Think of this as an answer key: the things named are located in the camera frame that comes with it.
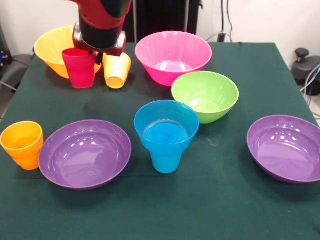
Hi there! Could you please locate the yellow orange plastic cup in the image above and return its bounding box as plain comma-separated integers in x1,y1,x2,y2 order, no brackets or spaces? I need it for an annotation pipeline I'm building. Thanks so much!
103,52,133,90

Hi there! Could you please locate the shallow purple plastic bowl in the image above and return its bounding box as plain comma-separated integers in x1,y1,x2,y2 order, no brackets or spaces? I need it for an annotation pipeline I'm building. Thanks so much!
38,119,133,192
246,114,320,185

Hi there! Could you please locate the dark green tablecloth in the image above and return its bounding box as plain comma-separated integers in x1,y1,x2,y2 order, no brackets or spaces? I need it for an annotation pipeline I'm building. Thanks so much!
0,41,320,240

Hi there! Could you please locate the large pink plastic bowl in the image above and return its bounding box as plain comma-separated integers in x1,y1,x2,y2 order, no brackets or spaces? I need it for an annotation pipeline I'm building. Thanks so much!
134,30,213,87

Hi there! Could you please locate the light blue cable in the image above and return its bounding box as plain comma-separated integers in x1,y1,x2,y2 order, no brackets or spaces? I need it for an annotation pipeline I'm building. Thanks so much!
299,63,320,95

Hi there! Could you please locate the large orange plastic bowl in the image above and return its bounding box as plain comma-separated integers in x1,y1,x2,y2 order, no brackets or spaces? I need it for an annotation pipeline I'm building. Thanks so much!
33,25,103,80

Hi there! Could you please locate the green plastic bowl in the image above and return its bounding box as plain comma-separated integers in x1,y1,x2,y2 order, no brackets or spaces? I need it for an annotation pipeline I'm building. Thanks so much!
171,70,240,125

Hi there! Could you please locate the blue plastic cup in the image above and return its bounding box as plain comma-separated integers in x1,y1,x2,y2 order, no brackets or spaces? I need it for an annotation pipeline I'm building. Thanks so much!
149,147,185,175

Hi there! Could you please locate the black equipment box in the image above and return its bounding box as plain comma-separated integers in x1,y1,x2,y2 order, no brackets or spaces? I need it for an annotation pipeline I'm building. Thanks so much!
0,23,13,66

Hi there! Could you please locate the black stand with knob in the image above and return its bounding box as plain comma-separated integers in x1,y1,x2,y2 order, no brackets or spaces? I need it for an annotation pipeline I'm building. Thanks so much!
291,48,320,86

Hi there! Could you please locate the red plastic cup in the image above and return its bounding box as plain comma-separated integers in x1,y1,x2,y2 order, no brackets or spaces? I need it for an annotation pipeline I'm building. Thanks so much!
61,48,97,89

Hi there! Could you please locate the black wall cable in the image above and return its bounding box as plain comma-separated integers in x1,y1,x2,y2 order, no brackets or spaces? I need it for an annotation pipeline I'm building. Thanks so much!
220,0,225,34
226,0,235,43

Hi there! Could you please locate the black grey chair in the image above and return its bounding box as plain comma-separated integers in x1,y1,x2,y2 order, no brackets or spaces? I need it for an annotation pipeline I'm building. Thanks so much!
0,53,35,91

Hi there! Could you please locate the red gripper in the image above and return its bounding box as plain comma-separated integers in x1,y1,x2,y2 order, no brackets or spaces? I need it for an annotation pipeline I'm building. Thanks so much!
72,22,128,66

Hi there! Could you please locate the small blue plastic bowl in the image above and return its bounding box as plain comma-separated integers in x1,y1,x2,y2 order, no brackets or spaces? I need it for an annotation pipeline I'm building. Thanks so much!
133,99,200,154

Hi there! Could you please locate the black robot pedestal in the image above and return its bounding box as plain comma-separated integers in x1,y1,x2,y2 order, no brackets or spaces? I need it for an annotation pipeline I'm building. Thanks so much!
123,0,204,43

